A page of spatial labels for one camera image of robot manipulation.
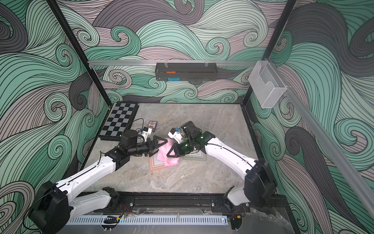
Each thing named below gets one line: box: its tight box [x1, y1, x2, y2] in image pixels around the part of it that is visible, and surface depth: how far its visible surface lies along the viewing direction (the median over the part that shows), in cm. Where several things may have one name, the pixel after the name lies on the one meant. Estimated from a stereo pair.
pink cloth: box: [156, 138, 180, 167], surface depth 73 cm
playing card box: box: [148, 120, 158, 133], surface depth 109 cm
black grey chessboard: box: [98, 102, 140, 141], surface depth 106 cm
